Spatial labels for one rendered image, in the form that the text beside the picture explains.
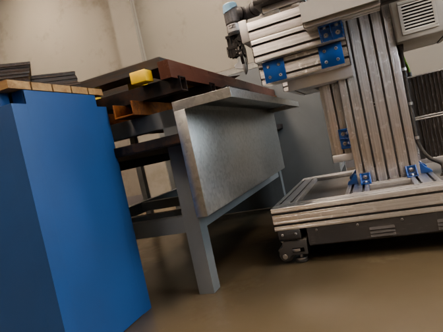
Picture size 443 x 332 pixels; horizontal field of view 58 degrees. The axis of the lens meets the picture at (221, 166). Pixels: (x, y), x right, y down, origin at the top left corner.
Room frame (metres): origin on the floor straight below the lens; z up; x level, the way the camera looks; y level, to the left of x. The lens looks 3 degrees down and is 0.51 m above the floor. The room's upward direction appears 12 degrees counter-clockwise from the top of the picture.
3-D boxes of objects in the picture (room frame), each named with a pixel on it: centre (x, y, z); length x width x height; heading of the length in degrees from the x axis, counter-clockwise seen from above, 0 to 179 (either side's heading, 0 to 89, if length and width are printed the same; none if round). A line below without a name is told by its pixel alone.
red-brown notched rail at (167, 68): (2.09, -0.17, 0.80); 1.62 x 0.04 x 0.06; 159
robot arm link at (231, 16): (2.07, -0.21, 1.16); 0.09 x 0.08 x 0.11; 118
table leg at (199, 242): (1.45, 0.14, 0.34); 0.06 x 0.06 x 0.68; 69
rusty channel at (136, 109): (2.15, -0.01, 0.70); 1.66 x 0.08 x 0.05; 159
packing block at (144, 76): (1.37, 0.20, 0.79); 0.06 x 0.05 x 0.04; 69
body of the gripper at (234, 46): (2.07, -0.20, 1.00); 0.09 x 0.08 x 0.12; 69
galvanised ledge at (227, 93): (1.86, -0.21, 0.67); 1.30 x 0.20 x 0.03; 159
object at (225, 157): (1.89, -0.14, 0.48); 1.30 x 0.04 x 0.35; 159
